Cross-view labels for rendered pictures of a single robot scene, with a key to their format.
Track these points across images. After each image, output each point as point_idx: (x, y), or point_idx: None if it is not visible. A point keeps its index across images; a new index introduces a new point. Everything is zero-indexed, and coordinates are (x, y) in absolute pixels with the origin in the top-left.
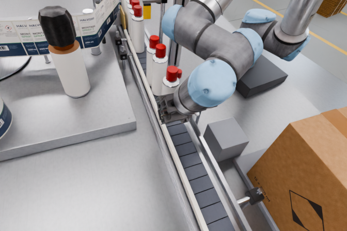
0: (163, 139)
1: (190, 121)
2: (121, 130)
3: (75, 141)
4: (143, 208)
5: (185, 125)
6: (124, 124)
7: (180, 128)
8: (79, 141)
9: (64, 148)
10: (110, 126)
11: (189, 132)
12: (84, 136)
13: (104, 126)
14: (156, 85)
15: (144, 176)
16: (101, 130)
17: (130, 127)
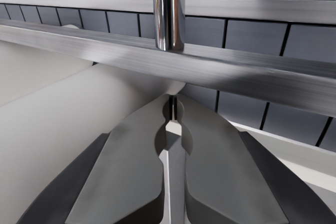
0: (265, 133)
1: (314, 111)
2: (180, 162)
3: (180, 218)
4: None
5: (245, 15)
6: (170, 171)
7: (249, 47)
8: (182, 210)
9: (186, 222)
10: (167, 194)
11: (298, 17)
12: (176, 216)
13: (166, 200)
14: (49, 81)
15: (335, 193)
16: (172, 202)
17: (180, 147)
